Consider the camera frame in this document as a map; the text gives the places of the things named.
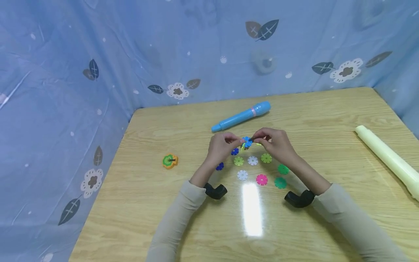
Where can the person's right hand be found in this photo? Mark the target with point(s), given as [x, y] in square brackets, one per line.
[279, 145]

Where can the person's left hand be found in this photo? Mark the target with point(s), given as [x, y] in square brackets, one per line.
[220, 150]

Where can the person's right fingers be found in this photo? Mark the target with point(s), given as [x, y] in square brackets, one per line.
[263, 137]

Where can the person's left fingers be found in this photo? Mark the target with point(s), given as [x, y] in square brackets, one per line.
[233, 139]

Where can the joined blue yellow snowflake pieces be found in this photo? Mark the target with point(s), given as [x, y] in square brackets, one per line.
[247, 142]

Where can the person's left forearm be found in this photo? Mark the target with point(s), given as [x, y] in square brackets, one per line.
[178, 218]

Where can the person's right forearm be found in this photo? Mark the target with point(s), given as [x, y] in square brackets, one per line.
[340, 211]

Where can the blue toy pen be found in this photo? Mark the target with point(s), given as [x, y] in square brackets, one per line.
[240, 117]

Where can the scattered colourful plastic snowflake discs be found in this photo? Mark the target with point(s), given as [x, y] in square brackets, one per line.
[252, 161]

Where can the black wrist band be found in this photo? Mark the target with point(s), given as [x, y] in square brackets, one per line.
[216, 191]
[299, 199]

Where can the orange green tree toy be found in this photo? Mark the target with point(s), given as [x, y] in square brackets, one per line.
[170, 161]

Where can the cream rolled sheet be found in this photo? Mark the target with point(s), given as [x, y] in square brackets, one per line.
[388, 158]

